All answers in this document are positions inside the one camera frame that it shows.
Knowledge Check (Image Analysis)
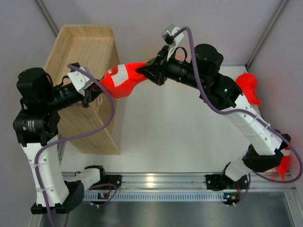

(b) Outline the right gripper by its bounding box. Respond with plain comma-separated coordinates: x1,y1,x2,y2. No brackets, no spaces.
137,46,205,91

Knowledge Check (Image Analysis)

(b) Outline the red shark plush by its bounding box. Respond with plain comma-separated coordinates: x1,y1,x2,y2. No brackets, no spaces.
99,62,147,98
236,73,261,106
275,141,291,181

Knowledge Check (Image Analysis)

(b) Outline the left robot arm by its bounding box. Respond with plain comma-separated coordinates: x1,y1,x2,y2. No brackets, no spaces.
13,68,107,214

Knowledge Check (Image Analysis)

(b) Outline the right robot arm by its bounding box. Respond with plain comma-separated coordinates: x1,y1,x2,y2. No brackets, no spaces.
135,44,290,191

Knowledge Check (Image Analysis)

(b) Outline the wooden shelf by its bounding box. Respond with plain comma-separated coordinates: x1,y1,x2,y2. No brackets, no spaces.
44,25,120,155

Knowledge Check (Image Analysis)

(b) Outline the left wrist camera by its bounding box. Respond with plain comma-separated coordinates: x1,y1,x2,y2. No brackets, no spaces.
67,71,93,96

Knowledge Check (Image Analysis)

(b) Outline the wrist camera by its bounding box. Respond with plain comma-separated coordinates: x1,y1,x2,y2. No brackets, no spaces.
161,24,184,61
67,71,93,96

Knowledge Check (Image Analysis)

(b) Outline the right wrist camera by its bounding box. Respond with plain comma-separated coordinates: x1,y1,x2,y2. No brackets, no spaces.
161,24,184,61

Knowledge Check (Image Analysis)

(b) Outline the left aluminium corner post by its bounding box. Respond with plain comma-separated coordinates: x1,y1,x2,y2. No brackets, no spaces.
34,0,59,36

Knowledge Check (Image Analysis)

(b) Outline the aluminium corner post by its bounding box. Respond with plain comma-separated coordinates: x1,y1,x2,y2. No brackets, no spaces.
245,0,290,71
34,0,59,36

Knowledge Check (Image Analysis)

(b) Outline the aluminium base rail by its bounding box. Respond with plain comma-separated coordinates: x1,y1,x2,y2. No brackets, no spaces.
60,172,294,190

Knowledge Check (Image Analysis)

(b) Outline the grey slotted cable duct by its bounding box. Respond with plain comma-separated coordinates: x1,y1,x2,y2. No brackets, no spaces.
83,191,227,202

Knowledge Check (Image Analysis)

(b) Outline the right aluminium corner post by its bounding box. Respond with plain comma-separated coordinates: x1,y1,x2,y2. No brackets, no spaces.
245,0,290,71

